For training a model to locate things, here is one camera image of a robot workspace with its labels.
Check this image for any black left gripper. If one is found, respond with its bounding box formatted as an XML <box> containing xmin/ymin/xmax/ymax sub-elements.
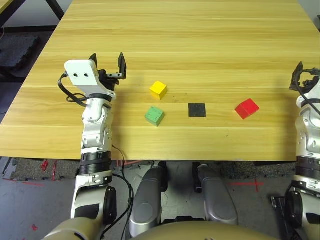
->
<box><xmin>89</xmin><ymin>51</ymin><xmax>128</xmax><ymax>92</ymax></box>

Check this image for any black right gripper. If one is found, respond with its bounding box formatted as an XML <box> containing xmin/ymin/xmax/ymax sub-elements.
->
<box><xmin>289</xmin><ymin>61</ymin><xmax>320</xmax><ymax>95</ymax></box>

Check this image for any yellow wooden block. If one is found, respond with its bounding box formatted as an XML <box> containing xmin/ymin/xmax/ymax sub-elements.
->
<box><xmin>149</xmin><ymin>80</ymin><xmax>168</xmax><ymax>101</ymax></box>

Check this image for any red wooden block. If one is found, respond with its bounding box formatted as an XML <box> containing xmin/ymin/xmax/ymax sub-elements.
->
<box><xmin>234</xmin><ymin>98</ymin><xmax>260</xmax><ymax>120</ymax></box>

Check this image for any green wooden block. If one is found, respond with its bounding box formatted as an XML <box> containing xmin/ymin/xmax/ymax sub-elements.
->
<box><xmin>144</xmin><ymin>106</ymin><xmax>165</xmax><ymax>127</ymax></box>

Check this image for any black metal table leg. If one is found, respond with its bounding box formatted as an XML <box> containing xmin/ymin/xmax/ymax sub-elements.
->
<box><xmin>46</xmin><ymin>0</ymin><xmax>65</xmax><ymax>21</ymax></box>

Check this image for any black foam floor mat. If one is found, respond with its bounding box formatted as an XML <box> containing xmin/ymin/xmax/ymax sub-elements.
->
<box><xmin>0</xmin><ymin>34</ymin><xmax>41</xmax><ymax>73</ymax></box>

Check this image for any black square marker pad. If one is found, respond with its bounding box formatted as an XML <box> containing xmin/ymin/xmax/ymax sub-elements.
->
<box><xmin>187</xmin><ymin>102</ymin><xmax>207</xmax><ymax>118</ymax></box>

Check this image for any speckled foam floor mat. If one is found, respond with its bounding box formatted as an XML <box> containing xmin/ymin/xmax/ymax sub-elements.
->
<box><xmin>214</xmin><ymin>161</ymin><xmax>298</xmax><ymax>181</ymax></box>
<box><xmin>11</xmin><ymin>157</ymin><xmax>83</xmax><ymax>182</ymax></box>

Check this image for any red tape cross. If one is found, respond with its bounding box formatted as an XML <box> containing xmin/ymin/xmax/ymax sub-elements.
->
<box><xmin>229</xmin><ymin>178</ymin><xmax>265</xmax><ymax>192</ymax></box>

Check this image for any yellow side table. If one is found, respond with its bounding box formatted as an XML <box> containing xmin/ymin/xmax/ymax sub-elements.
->
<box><xmin>0</xmin><ymin>0</ymin><xmax>28</xmax><ymax>28</ymax></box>

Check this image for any black floor plate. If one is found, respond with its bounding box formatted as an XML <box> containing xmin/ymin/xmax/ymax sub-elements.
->
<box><xmin>271</xmin><ymin>196</ymin><xmax>288</xmax><ymax>218</ymax></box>

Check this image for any grey left robot leg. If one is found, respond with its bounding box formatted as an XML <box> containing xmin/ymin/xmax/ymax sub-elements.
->
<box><xmin>128</xmin><ymin>161</ymin><xmax>168</xmax><ymax>238</ymax></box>

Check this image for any grey robot leg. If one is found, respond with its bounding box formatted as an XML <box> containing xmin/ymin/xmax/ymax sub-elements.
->
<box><xmin>192</xmin><ymin>162</ymin><xmax>238</xmax><ymax>226</ymax></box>
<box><xmin>128</xmin><ymin>161</ymin><xmax>168</xmax><ymax>238</ymax></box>

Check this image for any grey right robot leg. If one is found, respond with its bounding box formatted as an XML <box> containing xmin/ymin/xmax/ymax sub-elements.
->
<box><xmin>192</xmin><ymin>162</ymin><xmax>238</xmax><ymax>226</ymax></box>

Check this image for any tan robot torso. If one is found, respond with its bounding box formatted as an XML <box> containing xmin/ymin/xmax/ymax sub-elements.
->
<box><xmin>129</xmin><ymin>221</ymin><xmax>283</xmax><ymax>240</ymax></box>

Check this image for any black right camera cable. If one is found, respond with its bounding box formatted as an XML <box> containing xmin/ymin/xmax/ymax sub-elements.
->
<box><xmin>298</xmin><ymin>87</ymin><xmax>320</xmax><ymax>107</ymax></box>

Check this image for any black camera cable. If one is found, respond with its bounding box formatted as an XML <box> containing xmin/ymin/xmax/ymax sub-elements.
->
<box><xmin>298</xmin><ymin>87</ymin><xmax>320</xmax><ymax>107</ymax></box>
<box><xmin>57</xmin><ymin>71</ymin><xmax>89</xmax><ymax>108</ymax></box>

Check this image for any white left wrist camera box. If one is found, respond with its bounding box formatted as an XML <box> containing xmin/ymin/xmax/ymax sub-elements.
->
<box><xmin>64</xmin><ymin>59</ymin><xmax>116</xmax><ymax>101</ymax></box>

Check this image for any black left camera cable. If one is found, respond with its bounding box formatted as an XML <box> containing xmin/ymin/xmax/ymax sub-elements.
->
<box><xmin>57</xmin><ymin>71</ymin><xmax>89</xmax><ymax>108</ymax></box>

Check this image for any thin black hanging cable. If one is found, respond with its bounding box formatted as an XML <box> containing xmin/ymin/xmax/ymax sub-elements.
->
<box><xmin>111</xmin><ymin>144</ymin><xmax>135</xmax><ymax>240</ymax></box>

